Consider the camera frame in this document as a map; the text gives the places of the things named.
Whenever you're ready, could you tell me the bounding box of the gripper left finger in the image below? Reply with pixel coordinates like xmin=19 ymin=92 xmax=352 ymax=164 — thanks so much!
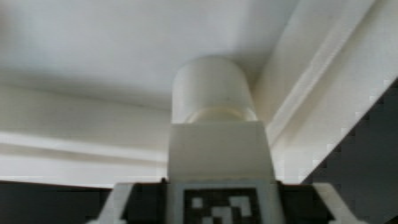
xmin=85 ymin=183 xmax=133 ymax=224

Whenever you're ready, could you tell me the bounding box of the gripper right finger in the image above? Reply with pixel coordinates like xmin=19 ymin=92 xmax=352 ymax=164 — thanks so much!
xmin=312 ymin=183 xmax=368 ymax=224

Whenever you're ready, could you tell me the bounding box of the white square table top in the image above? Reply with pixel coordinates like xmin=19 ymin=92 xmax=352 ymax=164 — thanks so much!
xmin=0 ymin=0 xmax=398 ymax=187

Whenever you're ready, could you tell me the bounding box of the white table leg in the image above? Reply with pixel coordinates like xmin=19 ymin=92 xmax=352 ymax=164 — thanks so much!
xmin=165 ymin=108 xmax=288 ymax=224

